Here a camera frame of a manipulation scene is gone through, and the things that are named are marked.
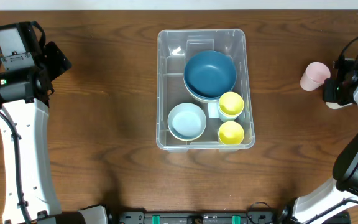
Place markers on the small grey bowl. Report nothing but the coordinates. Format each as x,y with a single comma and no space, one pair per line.
186,121

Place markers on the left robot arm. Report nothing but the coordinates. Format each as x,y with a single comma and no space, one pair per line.
28,66

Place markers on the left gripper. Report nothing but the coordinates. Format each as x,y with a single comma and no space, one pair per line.
56,59

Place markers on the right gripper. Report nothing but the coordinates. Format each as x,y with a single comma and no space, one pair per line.
330,90

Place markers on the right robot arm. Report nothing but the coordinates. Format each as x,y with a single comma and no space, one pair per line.
340,192

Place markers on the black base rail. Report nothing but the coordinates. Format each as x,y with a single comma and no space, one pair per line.
193,218

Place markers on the clear plastic storage bin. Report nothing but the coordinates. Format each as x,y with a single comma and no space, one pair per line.
175,48

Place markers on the white label in bin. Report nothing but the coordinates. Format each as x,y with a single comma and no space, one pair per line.
213,110

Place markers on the large cream bowl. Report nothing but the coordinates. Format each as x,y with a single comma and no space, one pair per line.
203,100

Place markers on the dark blue bowl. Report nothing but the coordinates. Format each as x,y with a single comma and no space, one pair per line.
205,90
212,67

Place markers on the cream plastic cup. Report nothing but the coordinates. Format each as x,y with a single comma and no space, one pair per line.
336,106

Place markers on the yellow cup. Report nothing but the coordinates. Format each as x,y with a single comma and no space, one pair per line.
230,133
231,104

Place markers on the pink plastic cup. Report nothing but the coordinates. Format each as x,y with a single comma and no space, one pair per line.
314,76

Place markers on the light blue plastic cup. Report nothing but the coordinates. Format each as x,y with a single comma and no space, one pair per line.
226,117

